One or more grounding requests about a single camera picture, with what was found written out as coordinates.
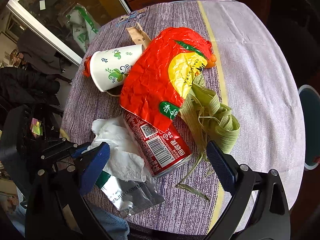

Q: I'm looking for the white green plastic bag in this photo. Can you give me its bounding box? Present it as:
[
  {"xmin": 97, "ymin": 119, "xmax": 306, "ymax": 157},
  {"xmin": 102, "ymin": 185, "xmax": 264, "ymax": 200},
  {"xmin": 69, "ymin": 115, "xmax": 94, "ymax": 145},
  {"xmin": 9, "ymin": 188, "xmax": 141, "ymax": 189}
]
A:
[{"xmin": 67, "ymin": 4, "xmax": 100, "ymax": 53}]

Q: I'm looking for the white paper cup green print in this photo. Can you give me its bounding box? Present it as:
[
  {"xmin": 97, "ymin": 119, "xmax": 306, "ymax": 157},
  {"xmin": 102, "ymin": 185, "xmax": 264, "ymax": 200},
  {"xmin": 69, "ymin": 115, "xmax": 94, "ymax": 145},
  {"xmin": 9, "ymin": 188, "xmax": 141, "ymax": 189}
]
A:
[{"xmin": 89, "ymin": 44, "xmax": 145, "ymax": 92}]

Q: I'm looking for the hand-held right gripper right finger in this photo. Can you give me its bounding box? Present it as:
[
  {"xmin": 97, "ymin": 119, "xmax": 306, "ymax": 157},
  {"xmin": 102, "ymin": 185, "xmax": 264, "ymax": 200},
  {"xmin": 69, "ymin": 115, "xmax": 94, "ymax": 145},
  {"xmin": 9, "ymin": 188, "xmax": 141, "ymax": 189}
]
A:
[{"xmin": 206, "ymin": 141, "xmax": 292, "ymax": 240}]

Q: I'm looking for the silver foil packet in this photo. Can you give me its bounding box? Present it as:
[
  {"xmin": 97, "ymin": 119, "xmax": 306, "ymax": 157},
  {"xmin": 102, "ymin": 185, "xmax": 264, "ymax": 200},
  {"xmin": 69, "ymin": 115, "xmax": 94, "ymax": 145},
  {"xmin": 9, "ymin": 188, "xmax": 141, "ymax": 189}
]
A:
[{"xmin": 96, "ymin": 171, "xmax": 166, "ymax": 218}]

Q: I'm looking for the glass sliding door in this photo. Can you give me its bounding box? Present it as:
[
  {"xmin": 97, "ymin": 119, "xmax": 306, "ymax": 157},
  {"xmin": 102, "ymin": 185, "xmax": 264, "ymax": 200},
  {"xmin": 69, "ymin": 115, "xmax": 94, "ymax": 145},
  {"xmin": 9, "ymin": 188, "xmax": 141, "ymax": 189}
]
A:
[{"xmin": 6, "ymin": 0, "xmax": 130, "ymax": 65}]

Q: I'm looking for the teal round bin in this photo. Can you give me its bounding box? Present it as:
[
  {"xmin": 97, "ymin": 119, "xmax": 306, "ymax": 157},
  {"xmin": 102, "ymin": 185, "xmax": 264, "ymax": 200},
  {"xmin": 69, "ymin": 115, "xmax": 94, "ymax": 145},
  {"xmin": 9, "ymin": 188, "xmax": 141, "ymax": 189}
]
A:
[{"xmin": 297, "ymin": 84, "xmax": 320, "ymax": 171}]

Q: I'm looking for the red drink can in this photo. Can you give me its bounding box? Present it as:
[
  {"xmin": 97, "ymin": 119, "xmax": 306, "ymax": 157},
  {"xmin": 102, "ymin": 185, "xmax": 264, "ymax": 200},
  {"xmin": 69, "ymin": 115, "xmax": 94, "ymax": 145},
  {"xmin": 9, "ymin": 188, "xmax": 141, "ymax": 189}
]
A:
[{"xmin": 122, "ymin": 111, "xmax": 193, "ymax": 178}]

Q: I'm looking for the brown paper sleeve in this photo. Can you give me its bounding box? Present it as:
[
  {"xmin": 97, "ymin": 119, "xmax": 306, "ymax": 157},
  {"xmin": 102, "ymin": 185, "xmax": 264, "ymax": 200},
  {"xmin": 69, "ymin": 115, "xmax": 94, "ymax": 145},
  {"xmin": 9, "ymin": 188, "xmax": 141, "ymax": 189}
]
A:
[{"xmin": 126, "ymin": 22, "xmax": 152, "ymax": 49}]

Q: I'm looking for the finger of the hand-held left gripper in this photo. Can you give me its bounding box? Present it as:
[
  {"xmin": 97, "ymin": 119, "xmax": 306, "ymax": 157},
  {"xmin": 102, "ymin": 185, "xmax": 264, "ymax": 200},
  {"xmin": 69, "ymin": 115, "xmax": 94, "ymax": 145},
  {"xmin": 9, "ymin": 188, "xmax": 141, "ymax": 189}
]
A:
[{"xmin": 41, "ymin": 137, "xmax": 92, "ymax": 161}]

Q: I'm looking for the black jacket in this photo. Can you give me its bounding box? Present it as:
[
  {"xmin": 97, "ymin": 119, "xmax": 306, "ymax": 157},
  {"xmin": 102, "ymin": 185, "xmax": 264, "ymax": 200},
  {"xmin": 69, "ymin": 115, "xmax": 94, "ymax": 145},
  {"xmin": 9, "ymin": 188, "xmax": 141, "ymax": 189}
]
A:
[{"xmin": 0, "ymin": 66, "xmax": 62, "ymax": 107}]

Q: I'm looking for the white tissue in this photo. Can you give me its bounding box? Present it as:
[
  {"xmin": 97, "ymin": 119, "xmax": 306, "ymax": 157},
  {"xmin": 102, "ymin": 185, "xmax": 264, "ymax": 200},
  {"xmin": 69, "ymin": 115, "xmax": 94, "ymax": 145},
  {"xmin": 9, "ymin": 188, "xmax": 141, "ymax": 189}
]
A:
[{"xmin": 90, "ymin": 117, "xmax": 148, "ymax": 182}]

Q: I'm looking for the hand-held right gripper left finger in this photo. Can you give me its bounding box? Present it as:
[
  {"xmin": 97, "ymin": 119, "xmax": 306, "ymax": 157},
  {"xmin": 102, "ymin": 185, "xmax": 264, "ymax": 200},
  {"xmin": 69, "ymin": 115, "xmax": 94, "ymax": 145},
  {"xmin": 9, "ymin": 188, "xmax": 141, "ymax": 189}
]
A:
[{"xmin": 25, "ymin": 142, "xmax": 112, "ymax": 240}]

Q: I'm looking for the green corn husk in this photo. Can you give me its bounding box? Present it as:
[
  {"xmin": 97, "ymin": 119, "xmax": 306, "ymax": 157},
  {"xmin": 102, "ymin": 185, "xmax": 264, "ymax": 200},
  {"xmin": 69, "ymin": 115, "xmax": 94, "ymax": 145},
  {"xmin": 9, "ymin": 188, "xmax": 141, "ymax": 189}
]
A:
[{"xmin": 175, "ymin": 76, "xmax": 241, "ymax": 202}]

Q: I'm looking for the red foil snack bag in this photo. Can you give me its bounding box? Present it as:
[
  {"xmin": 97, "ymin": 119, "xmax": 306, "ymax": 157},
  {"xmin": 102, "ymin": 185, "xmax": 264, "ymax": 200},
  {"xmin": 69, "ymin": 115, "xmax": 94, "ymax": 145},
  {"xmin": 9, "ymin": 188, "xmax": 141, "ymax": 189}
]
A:
[{"xmin": 119, "ymin": 27, "xmax": 217, "ymax": 130}]

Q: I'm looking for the blue cloth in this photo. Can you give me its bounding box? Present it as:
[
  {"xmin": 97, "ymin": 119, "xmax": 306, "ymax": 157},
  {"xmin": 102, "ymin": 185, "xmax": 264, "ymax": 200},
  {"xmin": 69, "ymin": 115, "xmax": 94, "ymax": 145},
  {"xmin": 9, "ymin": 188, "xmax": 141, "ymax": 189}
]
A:
[{"xmin": 92, "ymin": 202, "xmax": 130, "ymax": 240}]

